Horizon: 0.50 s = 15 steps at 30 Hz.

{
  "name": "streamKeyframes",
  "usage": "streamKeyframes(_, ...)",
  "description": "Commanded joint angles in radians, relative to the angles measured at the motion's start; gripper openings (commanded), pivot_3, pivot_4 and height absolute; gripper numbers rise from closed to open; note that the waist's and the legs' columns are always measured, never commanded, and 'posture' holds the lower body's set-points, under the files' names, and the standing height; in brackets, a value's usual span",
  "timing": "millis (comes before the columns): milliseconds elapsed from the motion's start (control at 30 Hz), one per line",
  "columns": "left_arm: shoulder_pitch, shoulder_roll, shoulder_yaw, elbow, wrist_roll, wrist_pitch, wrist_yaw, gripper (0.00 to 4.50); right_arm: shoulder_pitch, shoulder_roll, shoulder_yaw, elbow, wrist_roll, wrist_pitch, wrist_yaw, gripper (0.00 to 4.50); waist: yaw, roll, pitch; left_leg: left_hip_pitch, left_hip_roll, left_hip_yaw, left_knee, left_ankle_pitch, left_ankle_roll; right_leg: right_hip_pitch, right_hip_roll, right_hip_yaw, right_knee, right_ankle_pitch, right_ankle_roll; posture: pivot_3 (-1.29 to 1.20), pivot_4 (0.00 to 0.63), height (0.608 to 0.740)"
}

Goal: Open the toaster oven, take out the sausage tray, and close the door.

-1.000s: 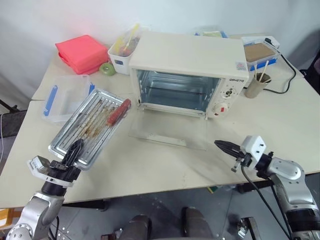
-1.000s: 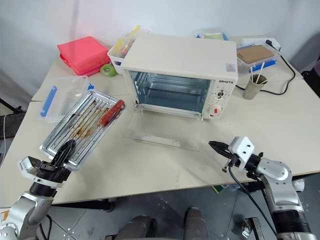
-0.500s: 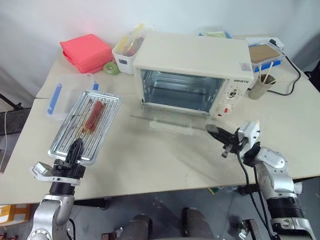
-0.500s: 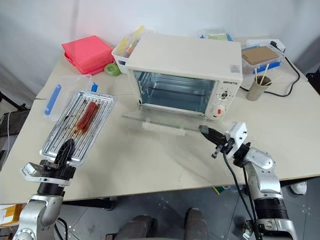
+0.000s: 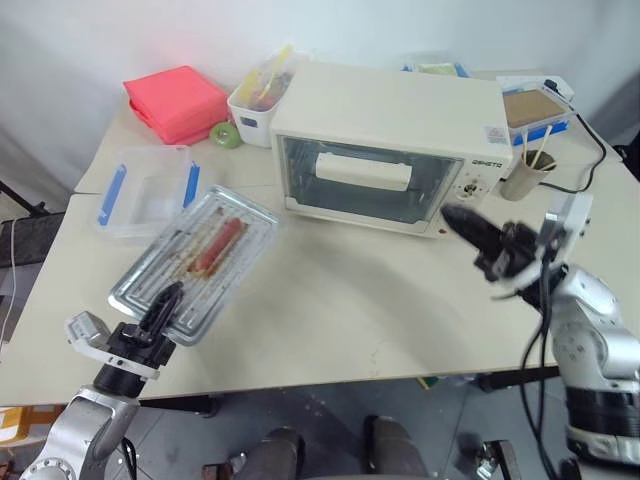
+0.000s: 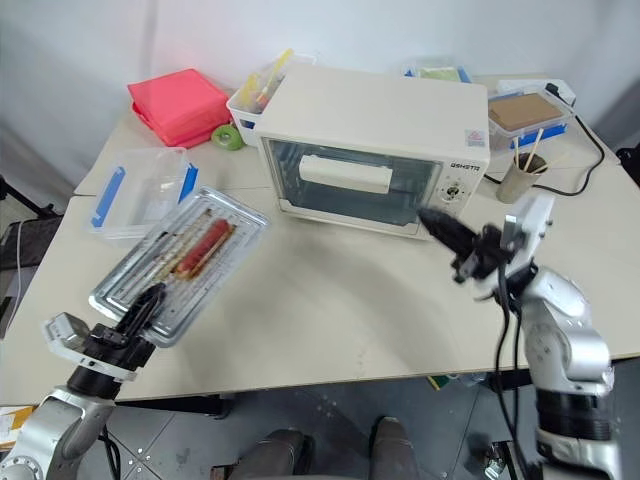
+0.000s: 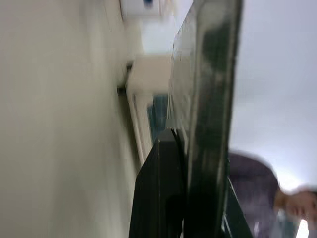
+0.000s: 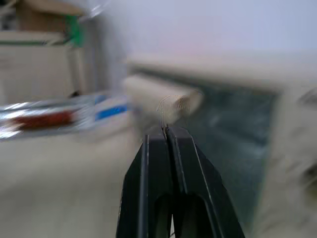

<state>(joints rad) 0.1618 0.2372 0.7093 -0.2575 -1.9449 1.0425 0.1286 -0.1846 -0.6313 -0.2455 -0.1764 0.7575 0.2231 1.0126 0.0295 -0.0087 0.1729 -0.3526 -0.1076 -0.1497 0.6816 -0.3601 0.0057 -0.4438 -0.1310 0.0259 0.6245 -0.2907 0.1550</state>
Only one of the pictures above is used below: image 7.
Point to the person in purple shirt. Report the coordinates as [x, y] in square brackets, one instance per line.
[252, 188]

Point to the teal blue panel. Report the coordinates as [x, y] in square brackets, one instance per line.
[158, 116]

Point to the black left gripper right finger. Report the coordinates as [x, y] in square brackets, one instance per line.
[172, 173]

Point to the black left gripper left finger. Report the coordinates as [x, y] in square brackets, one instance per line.
[147, 198]

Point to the cream cardboard box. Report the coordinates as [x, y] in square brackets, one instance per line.
[148, 74]

